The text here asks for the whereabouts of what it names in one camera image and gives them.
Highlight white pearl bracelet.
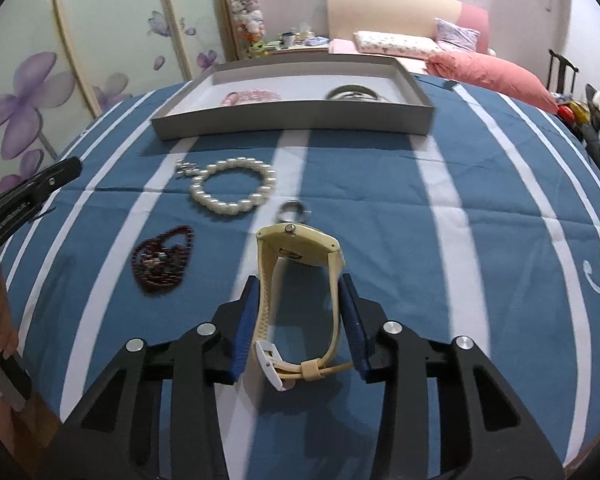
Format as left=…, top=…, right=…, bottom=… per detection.
left=188, top=156, right=278, bottom=217

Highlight blue white striped bedsheet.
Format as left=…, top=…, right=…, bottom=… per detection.
left=3, top=77, right=600, bottom=462

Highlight dark red bead necklace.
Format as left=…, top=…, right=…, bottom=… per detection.
left=130, top=224, right=196, bottom=296

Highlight purple patterned pillow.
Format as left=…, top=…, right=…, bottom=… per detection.
left=434, top=18, right=480, bottom=52

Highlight salmon folded quilt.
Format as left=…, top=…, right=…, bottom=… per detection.
left=426, top=51, right=558, bottom=114

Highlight silver bangle bracelets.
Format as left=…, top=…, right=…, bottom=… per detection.
left=325, top=84, right=389, bottom=103

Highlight cream yellow wristwatch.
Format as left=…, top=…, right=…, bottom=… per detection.
left=252, top=222, right=353, bottom=392

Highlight pink bead bracelet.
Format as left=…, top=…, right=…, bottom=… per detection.
left=221, top=86, right=284, bottom=108

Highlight silver ring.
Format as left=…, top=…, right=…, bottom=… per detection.
left=279, top=199, right=312, bottom=224

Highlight grey shallow cardboard tray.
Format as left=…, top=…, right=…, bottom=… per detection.
left=151, top=53, right=436, bottom=141

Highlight floral sliding wardrobe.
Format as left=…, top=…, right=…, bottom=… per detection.
left=0, top=0, right=227, bottom=192

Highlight plush toy tower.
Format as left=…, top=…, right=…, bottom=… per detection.
left=230, top=0, right=266, bottom=60

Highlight pink nightstand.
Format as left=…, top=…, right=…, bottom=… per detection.
left=266, top=44, right=329, bottom=55

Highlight pink bed with headboard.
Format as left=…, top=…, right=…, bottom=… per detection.
left=326, top=0, right=498, bottom=75

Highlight dark wooden chair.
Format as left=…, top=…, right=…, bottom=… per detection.
left=546, top=49, right=579, bottom=94

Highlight floral white pillow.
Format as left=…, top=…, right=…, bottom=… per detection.
left=353, top=30, right=442, bottom=60

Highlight white mug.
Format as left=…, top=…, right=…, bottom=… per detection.
left=279, top=32, right=296, bottom=49

